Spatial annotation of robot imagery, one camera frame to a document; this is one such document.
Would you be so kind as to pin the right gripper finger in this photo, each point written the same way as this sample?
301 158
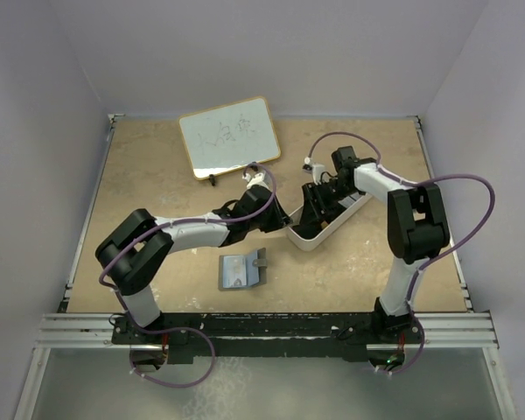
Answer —
310 221
331 209

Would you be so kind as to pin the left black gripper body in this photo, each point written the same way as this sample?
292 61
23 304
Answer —
269 220

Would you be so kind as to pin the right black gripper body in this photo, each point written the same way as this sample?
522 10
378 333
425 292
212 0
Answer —
326 192

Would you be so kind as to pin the white oblong plastic tray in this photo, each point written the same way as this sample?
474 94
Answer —
351 205

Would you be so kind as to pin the grey card holder wallet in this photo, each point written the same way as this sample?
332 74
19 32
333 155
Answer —
256 265

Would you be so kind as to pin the white VIP card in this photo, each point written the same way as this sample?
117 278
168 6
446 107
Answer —
233 272

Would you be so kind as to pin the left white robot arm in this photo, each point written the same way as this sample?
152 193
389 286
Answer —
133 253

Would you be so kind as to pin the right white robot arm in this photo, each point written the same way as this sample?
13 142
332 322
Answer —
417 228

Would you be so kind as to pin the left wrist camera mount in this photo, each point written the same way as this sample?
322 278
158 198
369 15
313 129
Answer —
257 179

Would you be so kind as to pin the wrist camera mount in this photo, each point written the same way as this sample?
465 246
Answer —
257 179
316 170

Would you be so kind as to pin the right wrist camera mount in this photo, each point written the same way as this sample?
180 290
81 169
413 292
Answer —
316 170

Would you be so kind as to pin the small whiteboard wooden frame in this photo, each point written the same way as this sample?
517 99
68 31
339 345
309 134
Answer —
228 137

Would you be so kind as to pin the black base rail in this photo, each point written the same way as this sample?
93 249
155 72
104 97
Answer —
339 335

